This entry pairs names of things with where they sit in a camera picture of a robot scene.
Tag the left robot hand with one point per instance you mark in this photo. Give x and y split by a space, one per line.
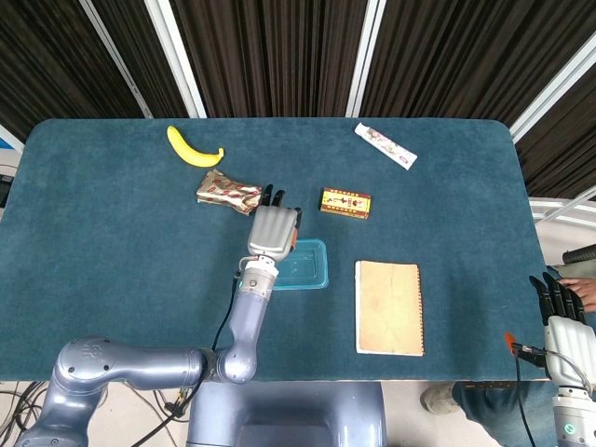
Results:
272 230

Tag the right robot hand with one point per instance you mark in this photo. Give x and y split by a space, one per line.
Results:
570 344

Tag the blue plastic lid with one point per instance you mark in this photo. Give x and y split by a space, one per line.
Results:
307 265

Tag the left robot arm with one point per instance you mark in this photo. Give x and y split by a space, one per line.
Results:
247 316

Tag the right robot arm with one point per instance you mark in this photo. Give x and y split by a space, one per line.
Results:
575 419

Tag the person's hand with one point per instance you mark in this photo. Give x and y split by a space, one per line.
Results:
584 291

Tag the gold red foil snack wrapper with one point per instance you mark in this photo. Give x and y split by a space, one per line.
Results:
223 191

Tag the yellow red small carton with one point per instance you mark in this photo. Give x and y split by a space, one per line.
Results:
344 202

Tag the dark cylindrical roll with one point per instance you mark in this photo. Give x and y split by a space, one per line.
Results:
579 255

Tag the person's leg in jeans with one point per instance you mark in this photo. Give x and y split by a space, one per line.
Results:
493 410

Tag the yellow banana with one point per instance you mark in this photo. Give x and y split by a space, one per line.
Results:
191 156

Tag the yellow spiral notebook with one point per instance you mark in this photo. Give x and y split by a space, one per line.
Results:
388 307

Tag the white toothpaste tube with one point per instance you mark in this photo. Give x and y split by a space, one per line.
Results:
386 146

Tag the grey shoe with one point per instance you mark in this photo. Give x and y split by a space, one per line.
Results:
437 400

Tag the teal table cloth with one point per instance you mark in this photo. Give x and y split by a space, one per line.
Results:
116 256

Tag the dark brown curtain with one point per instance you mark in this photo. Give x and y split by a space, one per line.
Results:
279 56

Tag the blue grey robot torso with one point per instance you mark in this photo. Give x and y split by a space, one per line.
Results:
288 414

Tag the white metal frame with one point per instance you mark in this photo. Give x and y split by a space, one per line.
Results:
559 214

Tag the white frame post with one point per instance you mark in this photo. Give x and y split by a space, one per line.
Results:
364 56
116 51
177 56
554 88

